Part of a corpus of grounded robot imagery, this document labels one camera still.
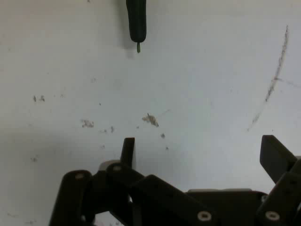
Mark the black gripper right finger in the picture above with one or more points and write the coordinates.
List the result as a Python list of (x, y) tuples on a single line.
[(279, 169)]

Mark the dark green cucumber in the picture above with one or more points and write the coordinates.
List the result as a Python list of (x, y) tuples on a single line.
[(137, 21)]

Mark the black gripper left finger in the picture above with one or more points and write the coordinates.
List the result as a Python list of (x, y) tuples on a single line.
[(122, 188)]

